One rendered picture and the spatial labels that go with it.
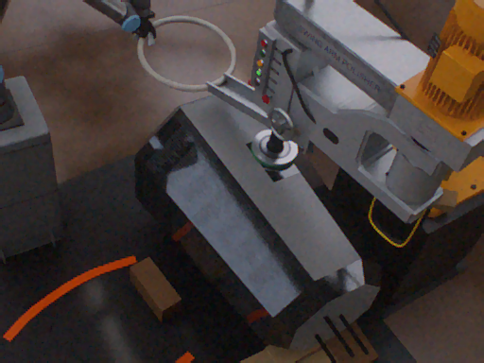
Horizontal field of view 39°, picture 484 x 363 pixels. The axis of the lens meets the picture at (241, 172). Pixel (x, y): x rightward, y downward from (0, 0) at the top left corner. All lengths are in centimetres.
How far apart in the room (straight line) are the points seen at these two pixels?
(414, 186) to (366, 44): 53
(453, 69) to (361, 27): 54
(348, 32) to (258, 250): 102
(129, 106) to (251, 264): 184
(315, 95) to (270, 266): 75
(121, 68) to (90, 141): 68
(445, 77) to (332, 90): 69
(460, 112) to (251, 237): 113
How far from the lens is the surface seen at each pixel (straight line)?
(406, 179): 251
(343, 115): 257
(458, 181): 341
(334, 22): 250
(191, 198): 316
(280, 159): 312
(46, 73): 471
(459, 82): 208
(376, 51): 243
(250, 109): 307
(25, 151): 322
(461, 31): 211
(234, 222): 301
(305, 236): 291
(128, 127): 434
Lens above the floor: 317
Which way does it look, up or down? 50 degrees down
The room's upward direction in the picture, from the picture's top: 11 degrees clockwise
